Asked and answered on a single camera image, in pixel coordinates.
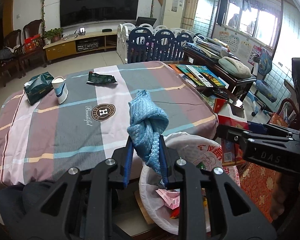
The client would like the blue knotted cloth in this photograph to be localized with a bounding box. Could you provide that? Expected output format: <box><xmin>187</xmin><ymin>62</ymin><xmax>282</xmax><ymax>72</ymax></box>
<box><xmin>127</xmin><ymin>90</ymin><xmax>169</xmax><ymax>174</ymax></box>

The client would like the dark green sachet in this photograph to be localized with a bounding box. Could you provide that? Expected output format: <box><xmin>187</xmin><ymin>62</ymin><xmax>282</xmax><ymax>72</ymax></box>
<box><xmin>87</xmin><ymin>72</ymin><xmax>117</xmax><ymax>85</ymax></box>

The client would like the white blue paper cup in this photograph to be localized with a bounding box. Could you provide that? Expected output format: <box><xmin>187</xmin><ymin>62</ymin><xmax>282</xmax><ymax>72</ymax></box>
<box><xmin>51</xmin><ymin>76</ymin><xmax>69</xmax><ymax>104</ymax></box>

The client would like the red cigarette box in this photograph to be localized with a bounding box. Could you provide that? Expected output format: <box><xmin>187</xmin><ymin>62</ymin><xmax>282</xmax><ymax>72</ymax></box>
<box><xmin>213</xmin><ymin>98</ymin><xmax>249</xmax><ymax>166</ymax></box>

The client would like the white mesh trash basket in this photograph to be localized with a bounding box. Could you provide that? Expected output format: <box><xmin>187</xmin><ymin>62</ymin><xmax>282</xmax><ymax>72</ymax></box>
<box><xmin>139</xmin><ymin>132</ymin><xmax>244</xmax><ymax>239</ymax></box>

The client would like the person's right hand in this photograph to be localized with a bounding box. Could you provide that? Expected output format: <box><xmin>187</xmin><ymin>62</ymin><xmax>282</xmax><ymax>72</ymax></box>
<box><xmin>269</xmin><ymin>173</ymin><xmax>300</xmax><ymax>220</ymax></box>

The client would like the blue kids chair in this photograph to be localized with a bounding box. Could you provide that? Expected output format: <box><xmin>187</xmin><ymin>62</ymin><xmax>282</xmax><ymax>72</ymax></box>
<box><xmin>251</xmin><ymin>48</ymin><xmax>277</xmax><ymax>103</ymax></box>

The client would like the dark wooden side table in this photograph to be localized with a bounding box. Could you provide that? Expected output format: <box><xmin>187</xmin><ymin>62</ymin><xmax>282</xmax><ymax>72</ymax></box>
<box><xmin>184</xmin><ymin>48</ymin><xmax>256</xmax><ymax>101</ymax></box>

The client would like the grey green cushion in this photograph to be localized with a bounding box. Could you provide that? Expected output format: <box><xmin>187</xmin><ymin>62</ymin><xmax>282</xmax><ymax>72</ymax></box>
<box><xmin>218</xmin><ymin>56</ymin><xmax>251</xmax><ymax>79</ymax></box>

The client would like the colourful picture book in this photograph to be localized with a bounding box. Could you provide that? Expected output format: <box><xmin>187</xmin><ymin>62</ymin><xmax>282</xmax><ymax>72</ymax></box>
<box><xmin>175</xmin><ymin>64</ymin><xmax>226</xmax><ymax>88</ymax></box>

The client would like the plaid tablecloth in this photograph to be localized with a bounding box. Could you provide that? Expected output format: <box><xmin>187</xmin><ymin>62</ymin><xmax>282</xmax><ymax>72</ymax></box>
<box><xmin>0</xmin><ymin>61</ymin><xmax>218</xmax><ymax>190</ymax></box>

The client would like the dark wooden coffee table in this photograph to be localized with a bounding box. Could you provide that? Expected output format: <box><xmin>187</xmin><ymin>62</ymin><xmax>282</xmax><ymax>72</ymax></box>
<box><xmin>165</xmin><ymin>61</ymin><xmax>243</xmax><ymax>107</ymax></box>

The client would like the blue white baby fence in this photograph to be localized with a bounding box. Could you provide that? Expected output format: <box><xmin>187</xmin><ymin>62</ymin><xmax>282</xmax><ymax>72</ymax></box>
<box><xmin>116</xmin><ymin>23</ymin><xmax>201</xmax><ymax>63</ymax></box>

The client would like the wooden tv cabinet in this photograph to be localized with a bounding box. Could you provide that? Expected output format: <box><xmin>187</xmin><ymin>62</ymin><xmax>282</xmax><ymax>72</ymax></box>
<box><xmin>44</xmin><ymin>30</ymin><xmax>117</xmax><ymax>61</ymax></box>

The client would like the green tissue pack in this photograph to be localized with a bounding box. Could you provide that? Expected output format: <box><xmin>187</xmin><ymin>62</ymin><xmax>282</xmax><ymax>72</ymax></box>
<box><xmin>24</xmin><ymin>72</ymin><xmax>54</xmax><ymax>105</ymax></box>

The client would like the stack of books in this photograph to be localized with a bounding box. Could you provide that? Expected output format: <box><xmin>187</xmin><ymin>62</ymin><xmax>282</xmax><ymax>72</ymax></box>
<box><xmin>184</xmin><ymin>36</ymin><xmax>239</xmax><ymax>61</ymax></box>

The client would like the person's dark trouser leg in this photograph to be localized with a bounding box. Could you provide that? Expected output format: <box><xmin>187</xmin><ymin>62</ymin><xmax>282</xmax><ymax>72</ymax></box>
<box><xmin>0</xmin><ymin>178</ymin><xmax>131</xmax><ymax>239</ymax></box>

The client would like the black laptop monitor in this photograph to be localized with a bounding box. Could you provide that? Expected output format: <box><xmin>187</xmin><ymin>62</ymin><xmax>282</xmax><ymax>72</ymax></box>
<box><xmin>135</xmin><ymin>17</ymin><xmax>157</xmax><ymax>27</ymax></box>

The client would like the potted green plant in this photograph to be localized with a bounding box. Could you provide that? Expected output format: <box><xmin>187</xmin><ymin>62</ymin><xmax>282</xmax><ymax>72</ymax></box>
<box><xmin>43</xmin><ymin>28</ymin><xmax>63</xmax><ymax>43</ymax></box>

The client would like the red gift box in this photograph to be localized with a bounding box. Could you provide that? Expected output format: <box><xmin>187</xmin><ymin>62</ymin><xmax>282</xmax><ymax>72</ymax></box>
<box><xmin>24</xmin><ymin>34</ymin><xmax>44</xmax><ymax>53</ymax></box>

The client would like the black television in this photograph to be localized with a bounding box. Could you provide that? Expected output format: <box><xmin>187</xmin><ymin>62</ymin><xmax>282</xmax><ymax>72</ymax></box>
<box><xmin>60</xmin><ymin>0</ymin><xmax>139</xmax><ymax>27</ymax></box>

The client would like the wooden armchair left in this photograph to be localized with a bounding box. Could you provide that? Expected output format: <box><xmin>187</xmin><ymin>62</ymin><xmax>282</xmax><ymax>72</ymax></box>
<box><xmin>0</xmin><ymin>29</ymin><xmax>25</xmax><ymax>87</ymax></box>

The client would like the wooden armchair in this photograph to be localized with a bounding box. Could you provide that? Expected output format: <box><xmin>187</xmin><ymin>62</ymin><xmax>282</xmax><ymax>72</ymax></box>
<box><xmin>19</xmin><ymin>20</ymin><xmax>47</xmax><ymax>68</ymax></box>
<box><xmin>0</xmin><ymin>29</ymin><xmax>25</xmax><ymax>87</ymax></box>

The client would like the wooden armchair right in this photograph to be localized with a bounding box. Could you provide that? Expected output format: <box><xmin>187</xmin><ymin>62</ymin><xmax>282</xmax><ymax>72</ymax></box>
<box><xmin>19</xmin><ymin>20</ymin><xmax>47</xmax><ymax>68</ymax></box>

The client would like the white air conditioner tower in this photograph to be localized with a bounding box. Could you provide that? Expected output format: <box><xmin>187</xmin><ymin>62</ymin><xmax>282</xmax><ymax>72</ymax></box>
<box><xmin>161</xmin><ymin>0</ymin><xmax>185</xmax><ymax>29</ymax></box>

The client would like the beige curtain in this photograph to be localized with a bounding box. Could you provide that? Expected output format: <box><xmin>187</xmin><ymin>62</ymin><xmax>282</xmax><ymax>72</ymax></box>
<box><xmin>181</xmin><ymin>0</ymin><xmax>198</xmax><ymax>30</ymax></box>

